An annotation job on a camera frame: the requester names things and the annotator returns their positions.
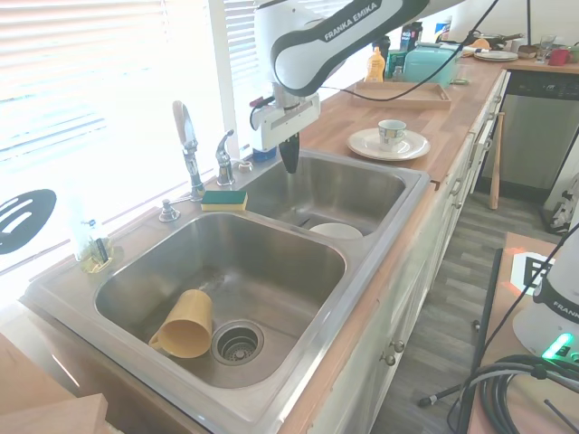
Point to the wooden cutting board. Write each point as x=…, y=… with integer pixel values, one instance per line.
x=36, y=398

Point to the stainless steel dishwasher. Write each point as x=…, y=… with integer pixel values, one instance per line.
x=529, y=135

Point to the clear soap dispenser bottle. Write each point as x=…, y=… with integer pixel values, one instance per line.
x=92, y=253

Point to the yellow plastic cup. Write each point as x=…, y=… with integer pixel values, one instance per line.
x=185, y=330

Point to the stainless steel double sink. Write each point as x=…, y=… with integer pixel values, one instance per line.
x=316, y=190

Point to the yellow green sponge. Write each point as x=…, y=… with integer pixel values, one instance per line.
x=224, y=201

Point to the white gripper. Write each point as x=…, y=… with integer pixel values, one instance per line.
x=289, y=119

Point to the dark frying pan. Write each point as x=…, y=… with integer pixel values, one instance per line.
x=493, y=40

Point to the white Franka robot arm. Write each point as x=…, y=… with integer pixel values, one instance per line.
x=307, y=45

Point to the white wipes canister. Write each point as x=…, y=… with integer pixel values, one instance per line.
x=443, y=31

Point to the stack of white plates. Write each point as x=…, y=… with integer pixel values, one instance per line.
x=495, y=56

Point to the clear drinking glass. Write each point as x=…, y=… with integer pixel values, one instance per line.
x=544, y=47

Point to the red mug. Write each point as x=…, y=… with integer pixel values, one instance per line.
x=560, y=58

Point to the cream dinner plate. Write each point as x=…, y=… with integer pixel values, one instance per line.
x=362, y=147

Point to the white kitchen cabinets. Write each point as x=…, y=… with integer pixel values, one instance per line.
x=407, y=307

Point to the perforated metal drain strainer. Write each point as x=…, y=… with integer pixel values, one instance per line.
x=235, y=343

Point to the black bottle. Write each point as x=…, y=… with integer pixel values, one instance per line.
x=410, y=38

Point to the chrome sink faucet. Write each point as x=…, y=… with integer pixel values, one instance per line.
x=192, y=158

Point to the chrome soap dispenser pump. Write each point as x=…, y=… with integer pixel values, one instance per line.
x=168, y=212

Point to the black slotted spatula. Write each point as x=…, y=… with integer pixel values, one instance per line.
x=40, y=199

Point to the green container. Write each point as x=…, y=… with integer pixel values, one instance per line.
x=398, y=59

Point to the blue dish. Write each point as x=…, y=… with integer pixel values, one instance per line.
x=264, y=155

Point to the white window blinds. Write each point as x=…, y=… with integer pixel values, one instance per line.
x=113, y=68

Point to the wooden serving tray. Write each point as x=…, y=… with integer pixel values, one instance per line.
x=434, y=101

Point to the white marker tag board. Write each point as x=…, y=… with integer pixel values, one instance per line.
x=520, y=267

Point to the yellow mustard bottle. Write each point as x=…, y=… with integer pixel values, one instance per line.
x=374, y=68

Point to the white black appliance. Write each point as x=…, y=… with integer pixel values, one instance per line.
x=565, y=208

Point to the teal toaster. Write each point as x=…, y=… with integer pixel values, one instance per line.
x=429, y=65

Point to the patterned white teacup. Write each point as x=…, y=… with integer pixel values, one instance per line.
x=391, y=133

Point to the white ceramic bowl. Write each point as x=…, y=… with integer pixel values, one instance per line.
x=337, y=231

